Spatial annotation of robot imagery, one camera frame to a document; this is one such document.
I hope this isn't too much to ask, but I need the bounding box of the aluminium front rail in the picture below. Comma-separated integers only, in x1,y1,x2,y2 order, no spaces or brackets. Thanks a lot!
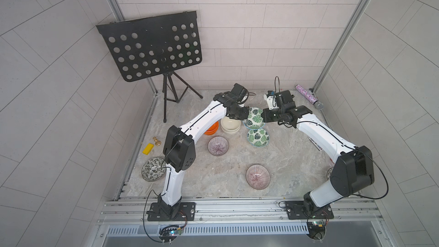
97,197,383,225

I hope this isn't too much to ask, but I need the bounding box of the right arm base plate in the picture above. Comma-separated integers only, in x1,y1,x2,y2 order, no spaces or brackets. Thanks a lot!
278,201,334,221

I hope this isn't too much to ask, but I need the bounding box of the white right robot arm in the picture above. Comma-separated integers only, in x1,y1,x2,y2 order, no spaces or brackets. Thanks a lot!
261,90,375,214

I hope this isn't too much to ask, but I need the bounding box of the gold chess piece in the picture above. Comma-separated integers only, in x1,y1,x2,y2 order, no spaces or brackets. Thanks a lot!
153,137,161,146

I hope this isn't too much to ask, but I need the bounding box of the purple striped bowl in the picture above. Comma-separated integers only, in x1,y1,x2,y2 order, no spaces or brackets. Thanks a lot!
208,136,229,156
246,164,270,190

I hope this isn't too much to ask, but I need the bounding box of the circuit board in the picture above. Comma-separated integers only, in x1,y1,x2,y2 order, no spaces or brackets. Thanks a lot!
158,225,183,244
306,222,327,241

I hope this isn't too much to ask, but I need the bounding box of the black white floral bowl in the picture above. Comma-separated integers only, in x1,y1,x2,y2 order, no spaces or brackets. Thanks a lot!
326,167,333,181
141,157,166,182

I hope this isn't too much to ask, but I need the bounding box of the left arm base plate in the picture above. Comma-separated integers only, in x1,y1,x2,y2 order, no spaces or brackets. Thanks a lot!
146,202,196,221

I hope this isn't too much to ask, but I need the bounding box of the cream ceramic bowl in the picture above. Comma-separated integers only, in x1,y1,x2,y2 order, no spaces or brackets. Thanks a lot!
221,117,241,129
221,127,240,135

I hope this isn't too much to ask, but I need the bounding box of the yellow block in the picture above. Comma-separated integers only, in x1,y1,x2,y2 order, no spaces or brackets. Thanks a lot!
142,143,154,155

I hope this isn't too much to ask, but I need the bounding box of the black perforated music stand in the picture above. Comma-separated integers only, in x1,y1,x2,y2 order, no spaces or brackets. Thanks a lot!
97,11,202,103

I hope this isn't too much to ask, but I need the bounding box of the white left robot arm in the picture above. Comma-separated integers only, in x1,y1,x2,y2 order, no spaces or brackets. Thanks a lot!
158,83,249,210

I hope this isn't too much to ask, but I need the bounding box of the left circuit board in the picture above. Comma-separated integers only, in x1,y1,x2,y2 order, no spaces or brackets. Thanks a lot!
158,225,183,244

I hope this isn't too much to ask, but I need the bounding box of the orange plastic bowl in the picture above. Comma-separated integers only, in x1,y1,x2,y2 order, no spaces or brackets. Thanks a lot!
207,121,219,131
204,130,217,136

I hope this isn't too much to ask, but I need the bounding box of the playing card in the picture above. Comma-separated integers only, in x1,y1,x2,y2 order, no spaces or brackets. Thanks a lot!
309,138,323,151

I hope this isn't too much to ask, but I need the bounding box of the right circuit board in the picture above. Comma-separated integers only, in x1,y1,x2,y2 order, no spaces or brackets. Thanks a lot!
306,222,327,241

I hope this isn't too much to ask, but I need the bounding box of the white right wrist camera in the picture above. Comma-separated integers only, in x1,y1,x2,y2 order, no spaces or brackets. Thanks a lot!
264,90,277,110

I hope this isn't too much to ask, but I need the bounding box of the green leaf pattern bowl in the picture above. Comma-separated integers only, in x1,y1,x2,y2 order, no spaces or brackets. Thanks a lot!
247,128,270,148

